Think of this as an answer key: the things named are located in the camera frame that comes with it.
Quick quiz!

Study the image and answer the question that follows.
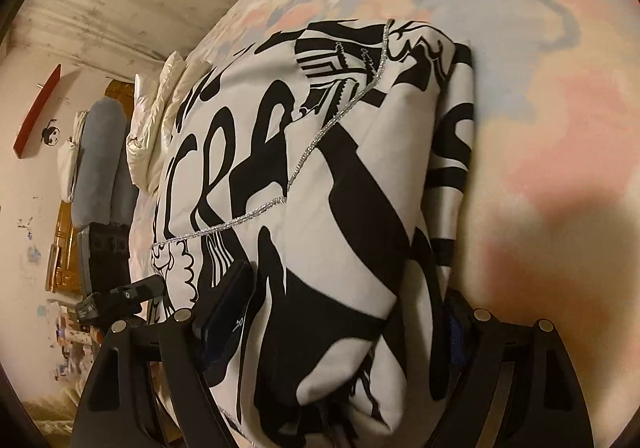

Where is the black and white printed jacket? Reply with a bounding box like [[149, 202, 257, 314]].
[[150, 18, 476, 444]]

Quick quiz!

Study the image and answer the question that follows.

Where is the white folded cloth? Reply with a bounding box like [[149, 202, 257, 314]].
[[57, 109, 90, 203]]

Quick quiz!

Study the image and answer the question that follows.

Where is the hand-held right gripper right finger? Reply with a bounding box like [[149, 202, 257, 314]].
[[435, 291, 597, 448]]

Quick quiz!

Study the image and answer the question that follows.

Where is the red wall shelf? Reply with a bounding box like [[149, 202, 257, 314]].
[[14, 63, 62, 160]]

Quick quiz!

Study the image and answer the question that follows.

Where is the blue-grey pillow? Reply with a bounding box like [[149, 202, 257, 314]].
[[112, 148, 139, 225], [70, 98, 129, 229]]

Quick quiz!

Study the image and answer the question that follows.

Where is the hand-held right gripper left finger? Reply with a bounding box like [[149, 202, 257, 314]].
[[70, 261, 257, 448]]

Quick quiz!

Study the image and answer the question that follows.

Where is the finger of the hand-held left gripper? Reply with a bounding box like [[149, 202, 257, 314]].
[[107, 277, 166, 314]]

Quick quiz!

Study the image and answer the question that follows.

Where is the pastel patterned bed blanket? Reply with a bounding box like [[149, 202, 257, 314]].
[[127, 0, 640, 448]]

